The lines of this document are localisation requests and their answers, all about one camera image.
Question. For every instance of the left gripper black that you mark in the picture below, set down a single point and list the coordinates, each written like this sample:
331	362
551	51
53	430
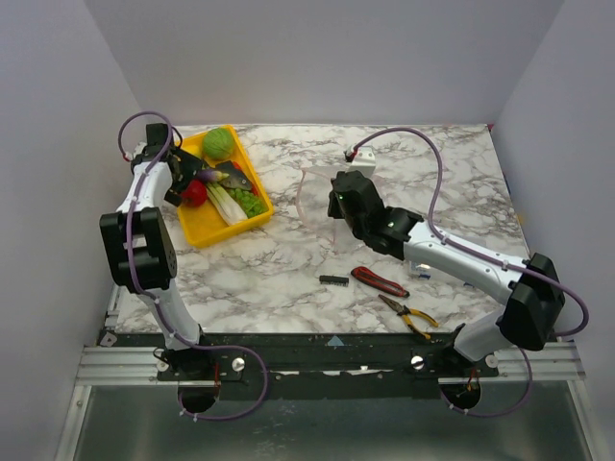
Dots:
189	167

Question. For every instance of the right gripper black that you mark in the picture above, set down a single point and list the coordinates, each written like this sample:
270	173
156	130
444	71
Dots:
337	203

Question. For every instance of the red apple toy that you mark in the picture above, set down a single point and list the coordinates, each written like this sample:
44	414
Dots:
195	194

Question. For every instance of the clear zip top bag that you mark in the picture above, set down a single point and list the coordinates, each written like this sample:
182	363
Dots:
312	202

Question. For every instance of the green cabbage toy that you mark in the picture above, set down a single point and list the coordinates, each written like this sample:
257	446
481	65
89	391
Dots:
218	144

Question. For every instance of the green grapes bunch toy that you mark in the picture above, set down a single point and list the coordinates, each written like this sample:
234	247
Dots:
251	204

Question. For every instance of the purple eggplant toy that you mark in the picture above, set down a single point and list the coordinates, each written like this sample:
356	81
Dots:
211	175

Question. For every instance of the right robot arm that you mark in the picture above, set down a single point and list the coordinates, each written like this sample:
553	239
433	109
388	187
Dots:
526	289

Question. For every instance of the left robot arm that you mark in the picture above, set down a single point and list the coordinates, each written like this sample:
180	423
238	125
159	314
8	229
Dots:
138	246

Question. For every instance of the yellow plastic tray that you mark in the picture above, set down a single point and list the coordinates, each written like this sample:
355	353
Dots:
203	225

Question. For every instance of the grey fish toy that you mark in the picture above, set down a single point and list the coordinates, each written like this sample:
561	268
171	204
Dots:
235	177

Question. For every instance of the white celery toy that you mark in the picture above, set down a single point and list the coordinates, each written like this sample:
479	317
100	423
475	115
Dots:
230	211

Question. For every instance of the red black utility knife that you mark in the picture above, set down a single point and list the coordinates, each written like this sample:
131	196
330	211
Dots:
369	278

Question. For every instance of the clear small plastic box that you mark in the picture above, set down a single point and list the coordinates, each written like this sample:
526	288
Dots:
420	270

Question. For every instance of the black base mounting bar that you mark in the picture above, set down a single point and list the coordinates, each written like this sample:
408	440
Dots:
303	366

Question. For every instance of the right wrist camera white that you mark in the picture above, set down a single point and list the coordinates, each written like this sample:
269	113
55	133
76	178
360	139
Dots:
362	160

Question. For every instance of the yellow handled pliers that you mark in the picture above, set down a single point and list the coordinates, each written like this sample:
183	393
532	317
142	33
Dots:
407	313

